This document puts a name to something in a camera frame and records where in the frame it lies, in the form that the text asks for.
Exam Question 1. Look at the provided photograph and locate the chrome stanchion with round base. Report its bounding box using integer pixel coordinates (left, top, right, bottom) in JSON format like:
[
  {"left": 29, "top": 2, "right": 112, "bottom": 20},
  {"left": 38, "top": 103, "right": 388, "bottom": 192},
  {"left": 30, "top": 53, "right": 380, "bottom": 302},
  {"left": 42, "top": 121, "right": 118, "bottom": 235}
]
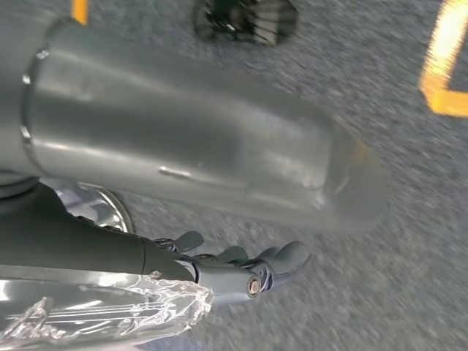
[{"left": 54, "top": 183, "right": 134, "bottom": 235}]

